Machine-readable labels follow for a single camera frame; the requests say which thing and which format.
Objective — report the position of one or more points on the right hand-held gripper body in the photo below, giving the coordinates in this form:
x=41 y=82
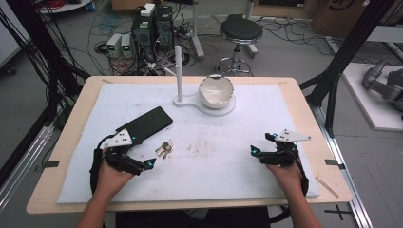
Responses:
x=280 y=156

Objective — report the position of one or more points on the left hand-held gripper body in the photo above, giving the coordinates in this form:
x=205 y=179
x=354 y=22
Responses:
x=118 y=139

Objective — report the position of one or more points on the person's right hand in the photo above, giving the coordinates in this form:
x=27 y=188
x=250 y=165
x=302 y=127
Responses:
x=290 y=179

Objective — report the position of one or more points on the person's left hand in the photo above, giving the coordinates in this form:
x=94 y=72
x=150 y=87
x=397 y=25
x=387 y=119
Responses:
x=109 y=179

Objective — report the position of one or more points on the black smartphone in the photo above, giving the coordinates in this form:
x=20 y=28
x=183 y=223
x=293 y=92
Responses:
x=149 y=123

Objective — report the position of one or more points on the wooden table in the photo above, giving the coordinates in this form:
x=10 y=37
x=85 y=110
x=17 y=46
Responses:
x=74 y=126

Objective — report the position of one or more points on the white table mat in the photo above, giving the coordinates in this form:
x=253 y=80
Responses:
x=206 y=171

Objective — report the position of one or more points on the black tape strip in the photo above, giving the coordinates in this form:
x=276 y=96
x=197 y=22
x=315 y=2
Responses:
x=334 y=163
x=50 y=164

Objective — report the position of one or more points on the thin wooden stick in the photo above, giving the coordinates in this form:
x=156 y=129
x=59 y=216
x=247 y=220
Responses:
x=327 y=187

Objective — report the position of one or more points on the person's dark clothing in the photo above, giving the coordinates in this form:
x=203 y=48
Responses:
x=190 y=220

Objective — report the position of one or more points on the white bowl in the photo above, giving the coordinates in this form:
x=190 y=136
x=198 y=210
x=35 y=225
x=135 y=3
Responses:
x=216 y=91

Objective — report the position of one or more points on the black tape cross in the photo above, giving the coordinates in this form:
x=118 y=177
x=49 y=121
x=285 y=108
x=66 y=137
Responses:
x=338 y=212

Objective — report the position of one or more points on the grey power supply unit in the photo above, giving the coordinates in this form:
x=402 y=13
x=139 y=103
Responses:
x=126 y=46
x=114 y=44

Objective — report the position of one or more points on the white board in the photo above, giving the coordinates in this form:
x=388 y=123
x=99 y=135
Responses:
x=364 y=104

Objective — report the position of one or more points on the black computer tower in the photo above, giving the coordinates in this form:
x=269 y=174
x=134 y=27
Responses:
x=164 y=28
x=143 y=34

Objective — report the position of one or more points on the black round stool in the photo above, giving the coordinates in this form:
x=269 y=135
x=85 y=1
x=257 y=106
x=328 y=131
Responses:
x=240 y=31

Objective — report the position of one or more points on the white metal table leg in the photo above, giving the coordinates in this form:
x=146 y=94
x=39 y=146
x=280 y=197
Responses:
x=197 y=31

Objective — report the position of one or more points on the cardboard box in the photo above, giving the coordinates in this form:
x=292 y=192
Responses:
x=339 y=15

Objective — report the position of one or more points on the aluminium rail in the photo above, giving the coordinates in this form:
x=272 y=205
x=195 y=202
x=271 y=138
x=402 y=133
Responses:
x=345 y=177
x=22 y=171

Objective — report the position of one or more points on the white stand with post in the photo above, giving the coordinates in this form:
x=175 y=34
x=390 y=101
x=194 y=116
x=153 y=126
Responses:
x=179 y=72

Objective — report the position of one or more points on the black metal frame post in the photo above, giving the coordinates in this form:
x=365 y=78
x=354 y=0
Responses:
x=342 y=60
x=47 y=63

